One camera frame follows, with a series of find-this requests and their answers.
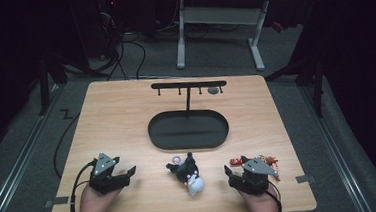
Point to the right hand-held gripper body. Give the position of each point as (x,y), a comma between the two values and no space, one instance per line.
(253,180)

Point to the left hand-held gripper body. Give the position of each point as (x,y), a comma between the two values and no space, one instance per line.
(106,178)

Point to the black key holder stand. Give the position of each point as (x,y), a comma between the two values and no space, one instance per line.
(187,131)

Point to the person's right hand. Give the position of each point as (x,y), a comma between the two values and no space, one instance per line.
(263,202)

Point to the person's left hand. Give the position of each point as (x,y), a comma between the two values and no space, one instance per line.
(94,202)

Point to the grey tape piece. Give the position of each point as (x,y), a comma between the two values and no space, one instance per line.
(304,179)
(57,201)

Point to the grey round table grommet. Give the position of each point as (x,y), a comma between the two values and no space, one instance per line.
(213,90)

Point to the black metal stand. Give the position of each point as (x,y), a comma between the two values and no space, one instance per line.
(318,90)
(44,89)

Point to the dark computer tower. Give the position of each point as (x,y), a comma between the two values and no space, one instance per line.
(108,24)

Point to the small red object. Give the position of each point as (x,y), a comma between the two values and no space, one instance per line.
(277,27)

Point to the metal floor rail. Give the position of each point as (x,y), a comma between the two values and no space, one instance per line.
(338,155)
(16,171)

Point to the white frame desk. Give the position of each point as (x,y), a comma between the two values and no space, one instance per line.
(220,16)

